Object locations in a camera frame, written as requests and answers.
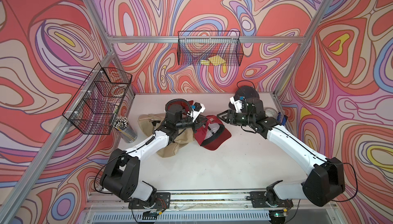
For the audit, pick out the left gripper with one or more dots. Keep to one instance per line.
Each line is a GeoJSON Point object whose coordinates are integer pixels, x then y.
{"type": "Point", "coordinates": [195, 124]}

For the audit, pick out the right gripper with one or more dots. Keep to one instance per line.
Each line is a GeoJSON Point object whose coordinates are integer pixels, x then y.
{"type": "Point", "coordinates": [229, 113]}

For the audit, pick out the red Colorado cap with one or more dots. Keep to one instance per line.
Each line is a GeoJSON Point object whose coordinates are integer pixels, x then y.
{"type": "Point", "coordinates": [212, 134]}

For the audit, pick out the beige cap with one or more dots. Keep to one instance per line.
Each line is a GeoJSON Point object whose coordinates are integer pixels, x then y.
{"type": "Point", "coordinates": [185, 137]}
{"type": "Point", "coordinates": [172, 149]}
{"type": "Point", "coordinates": [148, 123]}

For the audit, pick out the dark red cap front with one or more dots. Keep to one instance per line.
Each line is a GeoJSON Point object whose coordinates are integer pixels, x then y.
{"type": "Point", "coordinates": [187, 105]}

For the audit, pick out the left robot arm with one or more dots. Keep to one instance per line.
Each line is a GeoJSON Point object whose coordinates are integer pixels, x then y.
{"type": "Point", "coordinates": [121, 173]}

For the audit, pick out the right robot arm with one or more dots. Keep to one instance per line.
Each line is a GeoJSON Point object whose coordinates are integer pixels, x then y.
{"type": "Point", "coordinates": [325, 176]}

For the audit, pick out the grey Colorado cap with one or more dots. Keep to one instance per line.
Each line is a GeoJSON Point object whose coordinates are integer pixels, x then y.
{"type": "Point", "coordinates": [245, 93]}

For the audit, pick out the clear tape roll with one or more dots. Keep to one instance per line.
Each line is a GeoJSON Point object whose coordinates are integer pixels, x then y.
{"type": "Point", "coordinates": [271, 112]}

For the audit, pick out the cup of pencils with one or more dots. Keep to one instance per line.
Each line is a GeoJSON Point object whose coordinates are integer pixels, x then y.
{"type": "Point", "coordinates": [121, 124]}

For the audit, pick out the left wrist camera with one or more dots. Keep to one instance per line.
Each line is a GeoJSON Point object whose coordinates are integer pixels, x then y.
{"type": "Point", "coordinates": [196, 110]}

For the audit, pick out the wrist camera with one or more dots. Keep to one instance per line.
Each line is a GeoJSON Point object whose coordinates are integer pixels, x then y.
{"type": "Point", "coordinates": [237, 103]}
{"type": "Point", "coordinates": [196, 110]}

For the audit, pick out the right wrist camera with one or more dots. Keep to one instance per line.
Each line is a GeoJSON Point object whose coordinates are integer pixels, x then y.
{"type": "Point", "coordinates": [237, 103]}

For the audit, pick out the black wire basket back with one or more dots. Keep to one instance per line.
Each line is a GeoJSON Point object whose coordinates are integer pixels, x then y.
{"type": "Point", "coordinates": [194, 46]}

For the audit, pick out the black wire basket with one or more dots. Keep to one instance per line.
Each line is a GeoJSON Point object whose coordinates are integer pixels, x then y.
{"type": "Point", "coordinates": [94, 108]}
{"type": "Point", "coordinates": [194, 46]}

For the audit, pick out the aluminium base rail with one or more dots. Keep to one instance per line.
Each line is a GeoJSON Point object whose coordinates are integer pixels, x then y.
{"type": "Point", "coordinates": [208, 207]}

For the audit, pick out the black wire basket left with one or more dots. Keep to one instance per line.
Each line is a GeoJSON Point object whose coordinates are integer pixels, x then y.
{"type": "Point", "coordinates": [94, 108]}

